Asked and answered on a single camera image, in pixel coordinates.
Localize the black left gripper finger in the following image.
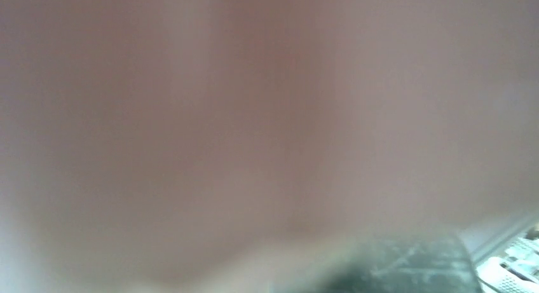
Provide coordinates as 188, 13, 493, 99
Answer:
320, 235, 481, 293

